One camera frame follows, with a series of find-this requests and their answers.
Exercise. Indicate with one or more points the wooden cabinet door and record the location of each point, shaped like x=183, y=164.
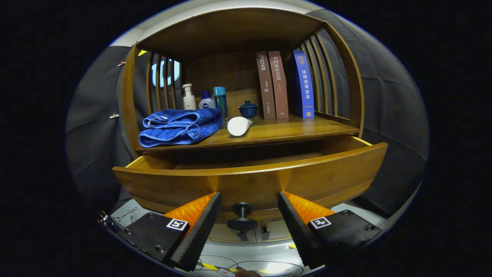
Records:
x=276, y=231
x=219, y=232

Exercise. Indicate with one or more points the reddish brown book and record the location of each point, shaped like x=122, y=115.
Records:
x=278, y=84

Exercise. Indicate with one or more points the wooden cabinet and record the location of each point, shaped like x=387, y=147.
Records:
x=230, y=34

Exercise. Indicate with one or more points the white lotion bottle blue cap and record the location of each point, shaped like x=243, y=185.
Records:
x=207, y=104

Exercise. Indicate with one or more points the blue book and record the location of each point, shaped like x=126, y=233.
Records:
x=305, y=84

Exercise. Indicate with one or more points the wooden countertop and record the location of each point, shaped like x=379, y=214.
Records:
x=288, y=129

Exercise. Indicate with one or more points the wooden drawer with black knob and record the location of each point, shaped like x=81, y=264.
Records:
x=250, y=184

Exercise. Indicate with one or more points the white pump bottle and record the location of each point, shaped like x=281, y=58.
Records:
x=189, y=102

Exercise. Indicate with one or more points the blue lidded teacup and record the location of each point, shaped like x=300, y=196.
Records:
x=248, y=110

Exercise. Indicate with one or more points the dark brown book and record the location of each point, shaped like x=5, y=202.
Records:
x=266, y=84

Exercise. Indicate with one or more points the clear blue bottle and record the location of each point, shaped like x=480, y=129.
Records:
x=220, y=100

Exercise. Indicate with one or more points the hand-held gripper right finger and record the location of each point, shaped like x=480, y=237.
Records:
x=298, y=234

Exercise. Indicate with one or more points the white and green tube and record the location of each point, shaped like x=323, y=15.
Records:
x=238, y=126

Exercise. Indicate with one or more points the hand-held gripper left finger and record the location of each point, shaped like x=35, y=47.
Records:
x=200, y=234

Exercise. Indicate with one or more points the folded blue towel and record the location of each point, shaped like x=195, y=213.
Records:
x=180, y=130

